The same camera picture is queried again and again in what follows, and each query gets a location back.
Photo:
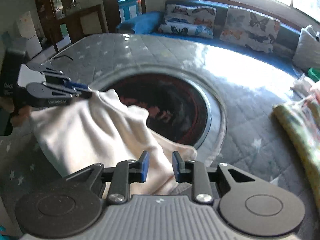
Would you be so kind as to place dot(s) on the tie-dye folded garment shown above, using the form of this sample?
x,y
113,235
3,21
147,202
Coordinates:
x,y
300,120

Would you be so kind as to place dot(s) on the butterfly cushion right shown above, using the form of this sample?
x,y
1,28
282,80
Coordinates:
x,y
250,29

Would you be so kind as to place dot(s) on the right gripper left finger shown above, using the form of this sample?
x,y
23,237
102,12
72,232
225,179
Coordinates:
x,y
126,173

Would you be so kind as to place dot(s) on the grey quilted star tablecloth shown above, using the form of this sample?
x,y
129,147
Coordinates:
x,y
244,132

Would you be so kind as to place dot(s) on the cream white shirt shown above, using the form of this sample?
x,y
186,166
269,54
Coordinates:
x,y
103,130

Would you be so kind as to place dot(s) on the teal blue cabinet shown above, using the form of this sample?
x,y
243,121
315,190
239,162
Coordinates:
x,y
129,9

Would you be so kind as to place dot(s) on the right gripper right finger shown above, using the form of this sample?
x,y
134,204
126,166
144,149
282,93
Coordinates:
x,y
194,173

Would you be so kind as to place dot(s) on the dark wooden cabinet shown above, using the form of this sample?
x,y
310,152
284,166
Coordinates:
x,y
81,18

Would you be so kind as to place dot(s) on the clear glasses black temples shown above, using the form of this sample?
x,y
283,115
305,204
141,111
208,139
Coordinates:
x,y
57,58

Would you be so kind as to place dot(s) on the blue sofa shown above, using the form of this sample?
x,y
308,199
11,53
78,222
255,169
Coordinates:
x,y
283,49

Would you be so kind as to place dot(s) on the round dark table inset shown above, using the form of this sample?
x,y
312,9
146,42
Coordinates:
x,y
179,110

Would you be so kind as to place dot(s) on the pink white plastic bag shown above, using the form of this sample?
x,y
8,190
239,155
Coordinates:
x,y
304,87

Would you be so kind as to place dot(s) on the butterfly cushion left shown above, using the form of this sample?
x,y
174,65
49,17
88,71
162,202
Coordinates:
x,y
183,20

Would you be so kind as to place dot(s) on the white grey pillow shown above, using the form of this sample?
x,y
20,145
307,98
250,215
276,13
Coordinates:
x,y
307,52

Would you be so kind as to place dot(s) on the white refrigerator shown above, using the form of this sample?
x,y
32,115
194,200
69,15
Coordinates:
x,y
27,30

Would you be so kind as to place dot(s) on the green object on sofa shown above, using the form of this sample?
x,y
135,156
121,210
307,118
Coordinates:
x,y
314,74

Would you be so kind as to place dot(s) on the butterfly cushion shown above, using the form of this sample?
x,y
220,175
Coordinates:
x,y
250,29
183,20

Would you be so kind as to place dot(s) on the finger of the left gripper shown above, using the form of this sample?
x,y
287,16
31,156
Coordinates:
x,y
40,95
56,77

